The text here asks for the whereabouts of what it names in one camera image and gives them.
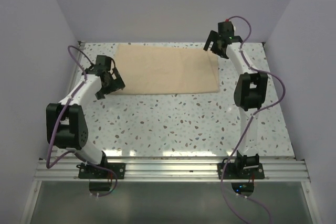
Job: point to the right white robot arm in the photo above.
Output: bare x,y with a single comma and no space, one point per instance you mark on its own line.
249,93

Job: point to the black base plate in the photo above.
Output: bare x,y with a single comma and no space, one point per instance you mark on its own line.
233,173
111,170

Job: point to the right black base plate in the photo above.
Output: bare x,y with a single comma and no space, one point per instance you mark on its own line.
233,173

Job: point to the aluminium rail frame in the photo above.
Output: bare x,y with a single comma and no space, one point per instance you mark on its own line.
171,145

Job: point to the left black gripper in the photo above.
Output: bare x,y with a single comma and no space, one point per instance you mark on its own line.
113,87

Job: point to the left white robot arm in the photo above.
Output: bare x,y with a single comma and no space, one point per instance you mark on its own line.
67,130

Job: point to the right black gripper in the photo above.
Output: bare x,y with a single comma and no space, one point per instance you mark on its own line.
212,38

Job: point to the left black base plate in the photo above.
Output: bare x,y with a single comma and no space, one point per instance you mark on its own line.
111,170

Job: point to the beige cloth wrap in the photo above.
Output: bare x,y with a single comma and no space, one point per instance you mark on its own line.
152,70

